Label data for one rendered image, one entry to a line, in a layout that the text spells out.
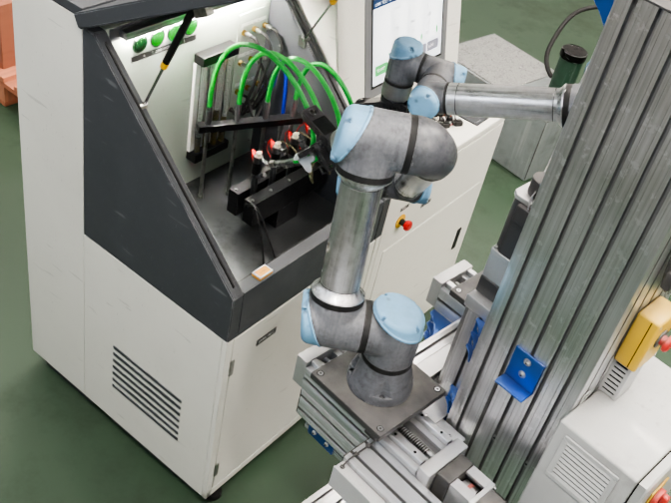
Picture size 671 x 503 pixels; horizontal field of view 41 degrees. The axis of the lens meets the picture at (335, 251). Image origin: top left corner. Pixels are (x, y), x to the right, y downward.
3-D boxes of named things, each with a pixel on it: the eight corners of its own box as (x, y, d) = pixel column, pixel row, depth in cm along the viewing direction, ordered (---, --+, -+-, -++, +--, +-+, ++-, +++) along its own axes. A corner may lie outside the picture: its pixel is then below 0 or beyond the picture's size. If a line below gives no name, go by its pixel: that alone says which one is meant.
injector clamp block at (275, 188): (248, 245, 263) (254, 205, 253) (224, 228, 266) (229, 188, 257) (321, 201, 285) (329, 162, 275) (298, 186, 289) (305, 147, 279)
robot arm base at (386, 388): (424, 387, 204) (435, 357, 197) (379, 418, 195) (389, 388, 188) (378, 346, 211) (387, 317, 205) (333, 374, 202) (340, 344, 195)
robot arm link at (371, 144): (361, 365, 190) (420, 127, 164) (292, 353, 189) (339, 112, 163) (361, 334, 200) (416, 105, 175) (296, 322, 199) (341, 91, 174)
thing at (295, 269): (238, 336, 240) (244, 293, 229) (226, 327, 241) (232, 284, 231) (373, 241, 281) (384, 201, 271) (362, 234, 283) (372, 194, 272)
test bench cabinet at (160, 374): (203, 512, 287) (226, 344, 237) (84, 408, 310) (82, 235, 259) (337, 396, 334) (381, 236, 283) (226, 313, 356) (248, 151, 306)
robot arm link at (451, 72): (451, 109, 215) (408, 94, 217) (462, 90, 223) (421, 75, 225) (459, 81, 210) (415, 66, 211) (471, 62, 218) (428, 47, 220)
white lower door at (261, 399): (213, 490, 282) (235, 341, 239) (208, 485, 283) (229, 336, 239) (338, 383, 325) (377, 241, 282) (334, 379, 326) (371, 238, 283)
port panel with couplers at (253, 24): (236, 112, 275) (248, 19, 255) (228, 107, 276) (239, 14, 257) (265, 99, 284) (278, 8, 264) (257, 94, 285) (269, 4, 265)
